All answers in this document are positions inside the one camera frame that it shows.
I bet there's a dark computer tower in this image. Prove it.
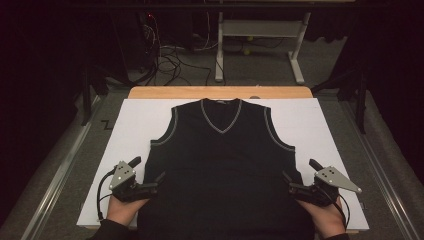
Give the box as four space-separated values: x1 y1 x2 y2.
111 11 152 74

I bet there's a metal floor rail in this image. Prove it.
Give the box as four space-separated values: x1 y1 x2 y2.
338 99 422 240
19 94 103 240

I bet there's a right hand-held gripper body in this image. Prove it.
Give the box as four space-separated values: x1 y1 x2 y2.
288 165 363 208

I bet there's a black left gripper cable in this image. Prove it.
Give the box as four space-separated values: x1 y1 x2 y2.
96 169 118 223

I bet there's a person's left hand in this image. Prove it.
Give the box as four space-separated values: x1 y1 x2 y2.
106 194 150 228

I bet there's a white board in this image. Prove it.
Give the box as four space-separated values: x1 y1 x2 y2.
76 97 370 232

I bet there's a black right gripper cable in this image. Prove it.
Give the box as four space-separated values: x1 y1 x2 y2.
328 191 351 230

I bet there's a person's right hand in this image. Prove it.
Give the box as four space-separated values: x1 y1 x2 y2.
295 196 348 240

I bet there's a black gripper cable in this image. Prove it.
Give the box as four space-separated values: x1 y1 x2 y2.
328 191 351 230
96 169 118 223

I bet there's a tangle of black cables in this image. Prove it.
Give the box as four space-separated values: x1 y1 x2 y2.
143 13 215 87

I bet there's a black knit vest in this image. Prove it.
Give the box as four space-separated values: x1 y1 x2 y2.
137 97 316 240

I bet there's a black metal stand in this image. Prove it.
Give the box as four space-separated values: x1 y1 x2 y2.
79 64 111 127
311 66 368 135

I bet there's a white metal desk frame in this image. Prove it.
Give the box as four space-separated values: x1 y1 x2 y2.
214 11 312 85

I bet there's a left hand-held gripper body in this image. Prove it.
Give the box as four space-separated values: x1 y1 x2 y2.
109 160 160 203

